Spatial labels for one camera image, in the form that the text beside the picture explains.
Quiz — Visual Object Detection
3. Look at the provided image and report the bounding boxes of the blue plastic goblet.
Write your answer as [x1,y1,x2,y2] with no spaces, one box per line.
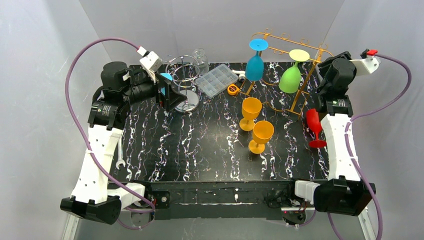
[160,72,173,95]
[245,38,269,82]

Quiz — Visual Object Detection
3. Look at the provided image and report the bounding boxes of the chrome spiral glass rack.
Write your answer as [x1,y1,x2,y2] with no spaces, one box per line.
[165,55,200,115]

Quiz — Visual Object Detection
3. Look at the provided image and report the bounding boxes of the clear glass wine glass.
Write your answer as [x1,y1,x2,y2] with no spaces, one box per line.
[192,48,209,75]

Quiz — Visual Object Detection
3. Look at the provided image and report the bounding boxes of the green plastic goblet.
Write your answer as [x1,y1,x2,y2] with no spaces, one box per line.
[278,49,310,94]

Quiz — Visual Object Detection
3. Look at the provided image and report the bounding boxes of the red plastic goblet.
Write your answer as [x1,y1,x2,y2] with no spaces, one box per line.
[306,108,327,148]

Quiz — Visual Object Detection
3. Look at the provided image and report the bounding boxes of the blue plastic goblet back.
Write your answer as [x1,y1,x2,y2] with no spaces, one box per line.
[245,38,269,82]

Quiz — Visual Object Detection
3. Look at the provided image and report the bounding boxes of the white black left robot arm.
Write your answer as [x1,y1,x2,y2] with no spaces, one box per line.
[60,61,187,225]

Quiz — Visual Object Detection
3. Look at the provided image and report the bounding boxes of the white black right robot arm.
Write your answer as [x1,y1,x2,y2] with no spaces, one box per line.
[289,49,380,216]

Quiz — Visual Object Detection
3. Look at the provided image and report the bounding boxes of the clear plastic parts box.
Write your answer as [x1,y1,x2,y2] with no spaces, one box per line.
[195,63,239,99]

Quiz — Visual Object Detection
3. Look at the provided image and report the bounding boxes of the yellow tape measure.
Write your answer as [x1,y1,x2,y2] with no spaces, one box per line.
[227,84,240,96]

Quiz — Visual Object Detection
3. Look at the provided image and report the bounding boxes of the silver open-end wrench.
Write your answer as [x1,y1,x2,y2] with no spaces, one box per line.
[115,139,126,170]

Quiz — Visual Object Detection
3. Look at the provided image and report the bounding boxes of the white small tool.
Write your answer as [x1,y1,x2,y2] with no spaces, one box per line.
[231,69,247,83]

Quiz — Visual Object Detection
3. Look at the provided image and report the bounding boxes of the orange plastic goblet far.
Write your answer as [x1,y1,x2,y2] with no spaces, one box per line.
[239,97,263,132]

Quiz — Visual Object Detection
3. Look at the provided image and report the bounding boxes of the orange plastic goblet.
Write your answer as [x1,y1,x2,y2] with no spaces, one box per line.
[248,120,275,155]
[239,97,263,132]

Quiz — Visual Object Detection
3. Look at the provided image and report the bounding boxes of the orange plastic goblet near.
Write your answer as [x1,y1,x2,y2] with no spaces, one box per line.
[248,120,275,155]

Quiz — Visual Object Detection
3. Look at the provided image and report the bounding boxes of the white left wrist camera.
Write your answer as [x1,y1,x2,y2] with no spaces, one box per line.
[137,46,163,84]

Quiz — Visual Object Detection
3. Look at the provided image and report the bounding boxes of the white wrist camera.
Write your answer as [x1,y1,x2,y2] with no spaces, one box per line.
[137,46,163,84]
[350,49,381,76]

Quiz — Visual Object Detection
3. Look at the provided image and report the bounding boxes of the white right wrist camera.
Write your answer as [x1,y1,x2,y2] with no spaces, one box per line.
[350,49,381,76]

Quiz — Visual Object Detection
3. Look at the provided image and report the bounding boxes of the gold wire glass rack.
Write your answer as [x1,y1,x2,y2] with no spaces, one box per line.
[245,28,333,119]

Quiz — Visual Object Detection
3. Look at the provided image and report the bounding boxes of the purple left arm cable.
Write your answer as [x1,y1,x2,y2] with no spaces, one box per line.
[64,37,157,231]

